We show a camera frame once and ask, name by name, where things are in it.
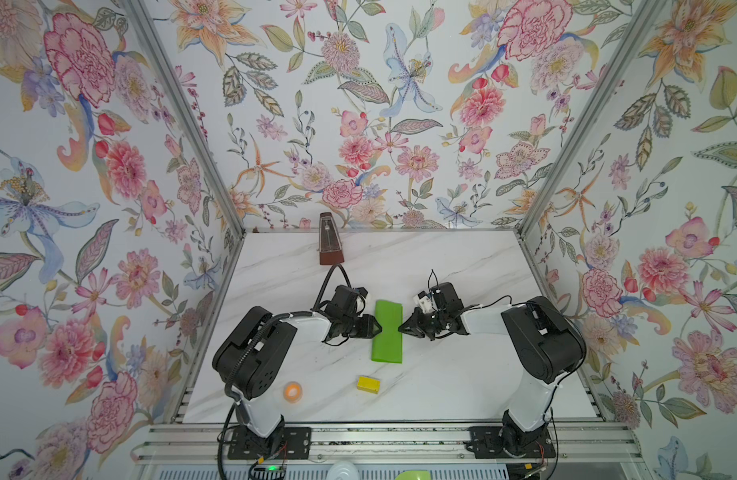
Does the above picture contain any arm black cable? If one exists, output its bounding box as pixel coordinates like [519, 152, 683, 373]
[312, 262, 352, 313]
[463, 293, 514, 313]

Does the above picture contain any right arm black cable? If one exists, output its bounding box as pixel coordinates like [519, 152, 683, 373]
[463, 293, 514, 313]

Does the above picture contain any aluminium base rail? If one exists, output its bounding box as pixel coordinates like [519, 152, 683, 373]
[132, 419, 644, 465]

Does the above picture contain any yellow sponge block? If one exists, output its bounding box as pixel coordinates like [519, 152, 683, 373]
[356, 376, 381, 394]

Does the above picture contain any aluminium frame post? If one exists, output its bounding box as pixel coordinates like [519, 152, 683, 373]
[515, 0, 663, 240]
[122, 0, 246, 239]

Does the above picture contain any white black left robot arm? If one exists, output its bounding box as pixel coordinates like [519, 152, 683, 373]
[212, 285, 382, 440]

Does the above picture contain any brown wooden metronome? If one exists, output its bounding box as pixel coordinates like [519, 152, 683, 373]
[318, 212, 344, 266]

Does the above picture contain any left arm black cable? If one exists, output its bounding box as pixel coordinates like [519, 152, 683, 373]
[312, 262, 352, 313]

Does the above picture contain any aluminium frame post left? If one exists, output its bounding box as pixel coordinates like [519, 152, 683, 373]
[122, 0, 246, 239]

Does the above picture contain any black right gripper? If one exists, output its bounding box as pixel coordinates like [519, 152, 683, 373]
[398, 307, 447, 340]

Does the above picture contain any aluminium frame post right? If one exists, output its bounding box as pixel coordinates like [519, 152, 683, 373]
[515, 0, 663, 240]

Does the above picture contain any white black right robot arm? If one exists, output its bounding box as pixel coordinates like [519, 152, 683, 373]
[397, 282, 587, 436]

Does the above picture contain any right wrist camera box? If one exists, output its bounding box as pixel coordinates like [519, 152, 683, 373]
[414, 291, 436, 315]

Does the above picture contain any green square paper sheet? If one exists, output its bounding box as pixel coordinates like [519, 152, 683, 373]
[371, 300, 402, 364]

